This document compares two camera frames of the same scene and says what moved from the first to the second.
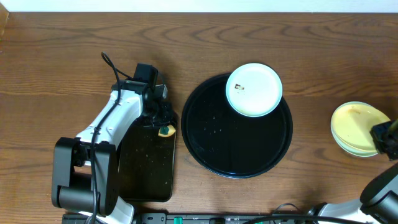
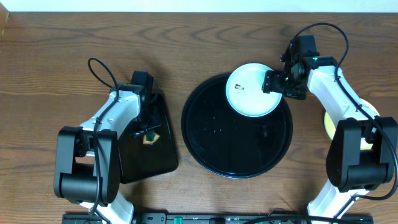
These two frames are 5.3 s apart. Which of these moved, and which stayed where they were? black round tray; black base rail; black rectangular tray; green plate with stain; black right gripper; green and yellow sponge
Moved: black right gripper; green and yellow sponge; black rectangular tray
Stayed: black base rail; green plate with stain; black round tray
